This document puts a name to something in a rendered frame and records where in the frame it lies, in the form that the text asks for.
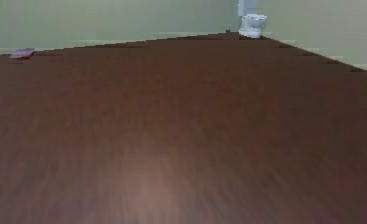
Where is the white toilet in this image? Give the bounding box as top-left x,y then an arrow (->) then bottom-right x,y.
237,0 -> 268,39

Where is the pink cloth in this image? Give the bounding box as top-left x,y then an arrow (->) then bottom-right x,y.
9,47 -> 36,60

